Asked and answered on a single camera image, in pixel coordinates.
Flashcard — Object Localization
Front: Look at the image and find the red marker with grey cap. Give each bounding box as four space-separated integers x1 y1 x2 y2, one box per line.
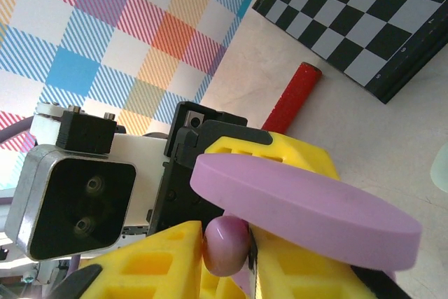
260 62 323 135

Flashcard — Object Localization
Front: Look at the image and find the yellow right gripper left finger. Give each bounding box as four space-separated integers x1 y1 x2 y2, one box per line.
48 220 246 299

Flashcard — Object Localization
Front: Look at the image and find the black white chessboard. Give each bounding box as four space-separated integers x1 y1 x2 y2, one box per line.
251 0 448 106

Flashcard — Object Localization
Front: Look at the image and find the purple earbud charging case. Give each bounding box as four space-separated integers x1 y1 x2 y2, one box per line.
188 153 423 299

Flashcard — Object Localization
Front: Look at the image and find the green earbud charging case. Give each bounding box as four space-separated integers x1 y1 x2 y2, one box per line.
429 146 448 191

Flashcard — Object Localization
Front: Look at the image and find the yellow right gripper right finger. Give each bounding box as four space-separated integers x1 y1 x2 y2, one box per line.
246 225 414 299

